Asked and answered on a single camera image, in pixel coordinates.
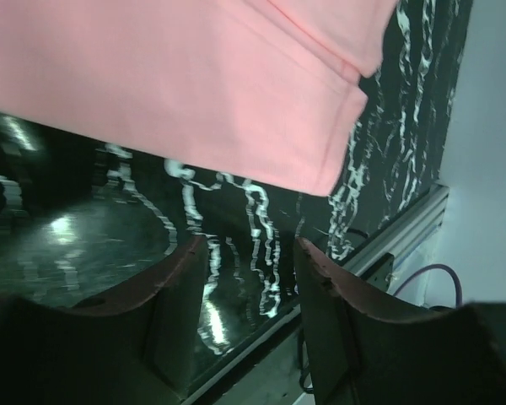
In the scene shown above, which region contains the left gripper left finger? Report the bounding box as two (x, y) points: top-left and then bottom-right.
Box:
(73, 236), (208, 401)

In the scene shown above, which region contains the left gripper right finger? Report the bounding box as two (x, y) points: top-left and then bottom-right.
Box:
(293, 236), (460, 405)

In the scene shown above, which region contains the pink t shirt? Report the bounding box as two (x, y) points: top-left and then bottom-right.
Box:
(0, 0), (396, 197)

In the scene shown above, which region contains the black marbled table mat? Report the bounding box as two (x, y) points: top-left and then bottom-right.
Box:
(0, 1), (472, 387)

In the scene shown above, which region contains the aluminium rail frame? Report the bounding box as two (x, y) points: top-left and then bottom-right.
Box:
(342, 185), (449, 292)

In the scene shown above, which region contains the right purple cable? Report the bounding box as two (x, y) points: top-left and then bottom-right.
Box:
(390, 263), (465, 307)

